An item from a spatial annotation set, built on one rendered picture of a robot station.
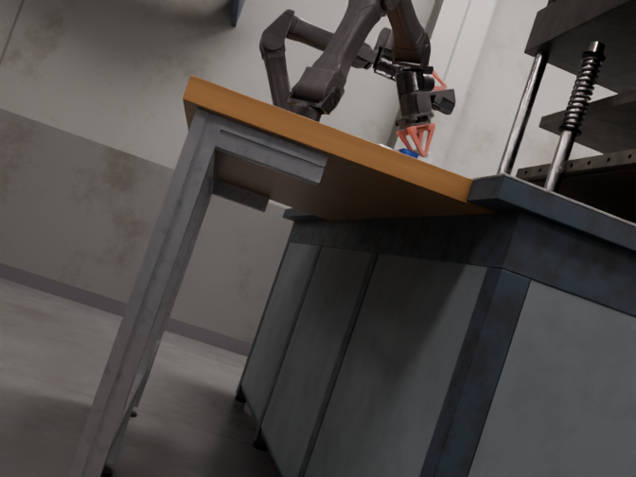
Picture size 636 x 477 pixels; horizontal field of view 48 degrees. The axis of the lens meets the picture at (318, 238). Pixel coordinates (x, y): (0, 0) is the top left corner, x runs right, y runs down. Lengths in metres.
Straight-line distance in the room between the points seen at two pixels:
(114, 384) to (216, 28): 3.49
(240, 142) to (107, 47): 3.37
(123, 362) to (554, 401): 0.65
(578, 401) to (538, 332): 0.13
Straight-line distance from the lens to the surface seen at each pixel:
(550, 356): 1.14
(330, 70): 1.43
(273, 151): 1.13
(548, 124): 3.20
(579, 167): 2.77
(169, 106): 4.35
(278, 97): 2.01
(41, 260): 4.37
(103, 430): 1.15
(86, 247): 4.32
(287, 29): 2.03
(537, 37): 3.35
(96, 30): 4.49
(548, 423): 1.16
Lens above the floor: 0.57
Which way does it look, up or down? 3 degrees up
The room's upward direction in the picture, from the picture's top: 19 degrees clockwise
